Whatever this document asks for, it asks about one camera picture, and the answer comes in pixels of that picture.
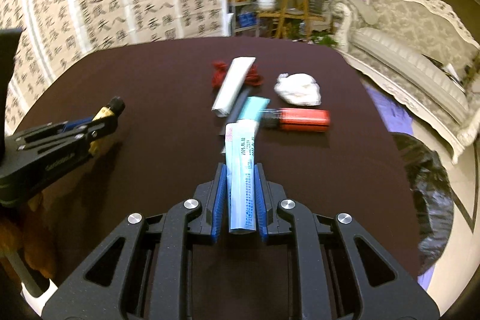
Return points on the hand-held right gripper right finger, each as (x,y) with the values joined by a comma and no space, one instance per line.
(261,200)

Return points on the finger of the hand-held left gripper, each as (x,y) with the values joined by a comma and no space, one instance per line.
(86,138)
(56,127)

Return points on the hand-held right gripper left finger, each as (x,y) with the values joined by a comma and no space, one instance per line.
(219,200)

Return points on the light blue long sachet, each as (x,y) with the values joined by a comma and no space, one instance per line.
(242,185)

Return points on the small amber bottle black cap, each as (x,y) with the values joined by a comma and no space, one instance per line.
(107,112)

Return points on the red box with black cap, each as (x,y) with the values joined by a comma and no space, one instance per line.
(303,119)

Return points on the black stick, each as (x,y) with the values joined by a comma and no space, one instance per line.
(238,106)

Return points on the white tissue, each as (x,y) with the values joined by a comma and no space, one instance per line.
(298,89)

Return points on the white long packet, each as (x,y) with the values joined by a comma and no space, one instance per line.
(232,84)

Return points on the bin with black liner bag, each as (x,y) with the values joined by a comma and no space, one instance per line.
(431,192)

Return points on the dark brown table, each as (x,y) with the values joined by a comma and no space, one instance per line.
(150,80)

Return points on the grey metal pole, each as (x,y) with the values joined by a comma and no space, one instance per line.
(28,275)

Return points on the purple floor sheet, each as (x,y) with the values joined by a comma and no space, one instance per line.
(378,106)

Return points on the small leafy green plant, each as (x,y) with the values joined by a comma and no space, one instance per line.
(326,40)

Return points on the white metal shelf rack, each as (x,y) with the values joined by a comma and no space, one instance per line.
(229,24)

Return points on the blue plastic crate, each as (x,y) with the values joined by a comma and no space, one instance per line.
(247,19)

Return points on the wooden plant stand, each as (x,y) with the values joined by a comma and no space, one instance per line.
(284,1)

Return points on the ornate cream sofa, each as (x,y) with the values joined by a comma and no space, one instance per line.
(405,54)

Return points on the loose papers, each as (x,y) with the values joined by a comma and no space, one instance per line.
(448,70)

